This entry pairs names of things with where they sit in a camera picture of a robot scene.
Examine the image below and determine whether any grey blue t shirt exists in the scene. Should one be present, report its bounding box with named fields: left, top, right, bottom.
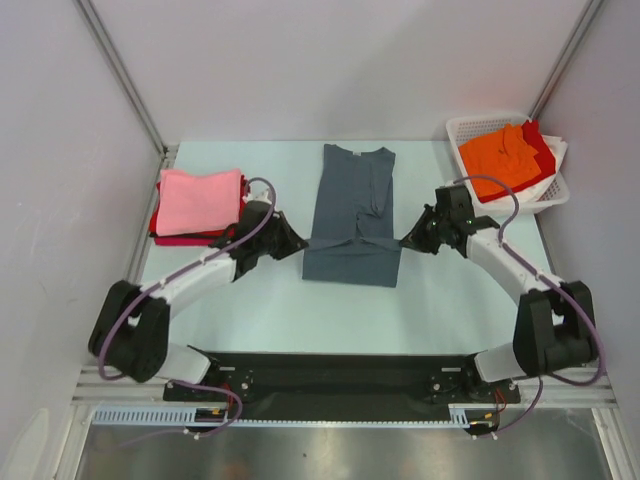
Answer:
left=302, top=144, right=401, bottom=288

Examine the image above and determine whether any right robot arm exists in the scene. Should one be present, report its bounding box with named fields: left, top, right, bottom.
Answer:
left=400, top=183, right=605, bottom=401

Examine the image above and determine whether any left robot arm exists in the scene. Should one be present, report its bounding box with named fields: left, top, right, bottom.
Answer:
left=88, top=200, right=308, bottom=400

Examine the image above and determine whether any red folded t shirt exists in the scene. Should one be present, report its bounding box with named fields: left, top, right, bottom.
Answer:
left=148, top=174, right=251, bottom=240

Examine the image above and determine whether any orange t shirt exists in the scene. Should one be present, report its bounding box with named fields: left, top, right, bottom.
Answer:
left=459, top=124, right=539, bottom=203

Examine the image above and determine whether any pink folded t shirt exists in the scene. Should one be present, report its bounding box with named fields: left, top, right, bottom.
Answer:
left=157, top=169, right=243, bottom=236

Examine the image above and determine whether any white t shirt in basket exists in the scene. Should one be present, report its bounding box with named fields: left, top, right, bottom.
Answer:
left=459, top=123, right=566, bottom=194

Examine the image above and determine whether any white plastic basket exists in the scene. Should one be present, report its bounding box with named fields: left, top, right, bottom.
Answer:
left=446, top=112, right=570, bottom=215

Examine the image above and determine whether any magenta folded t shirt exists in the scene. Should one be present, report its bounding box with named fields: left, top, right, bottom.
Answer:
left=152, top=235, right=220, bottom=247

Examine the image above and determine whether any red t shirt in basket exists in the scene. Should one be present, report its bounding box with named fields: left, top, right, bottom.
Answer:
left=521, top=121, right=556, bottom=180

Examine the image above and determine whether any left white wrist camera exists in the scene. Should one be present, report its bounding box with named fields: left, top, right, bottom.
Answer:
left=242, top=189, right=273, bottom=205

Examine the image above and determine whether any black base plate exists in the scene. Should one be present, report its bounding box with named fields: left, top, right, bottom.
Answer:
left=163, top=353, right=521, bottom=420

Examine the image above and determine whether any white slotted cable duct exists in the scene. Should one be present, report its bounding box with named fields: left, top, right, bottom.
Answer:
left=91, top=405, right=497, bottom=429

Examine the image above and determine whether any right aluminium frame post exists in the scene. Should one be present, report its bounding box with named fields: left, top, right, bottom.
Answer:
left=528, top=0, right=608, bottom=119

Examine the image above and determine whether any aluminium frame post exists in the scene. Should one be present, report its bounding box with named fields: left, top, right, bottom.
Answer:
left=528, top=0, right=608, bottom=119
left=71, top=0, right=168, bottom=158

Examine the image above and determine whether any left aluminium frame post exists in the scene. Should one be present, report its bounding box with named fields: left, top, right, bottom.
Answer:
left=71, top=0, right=168, bottom=158

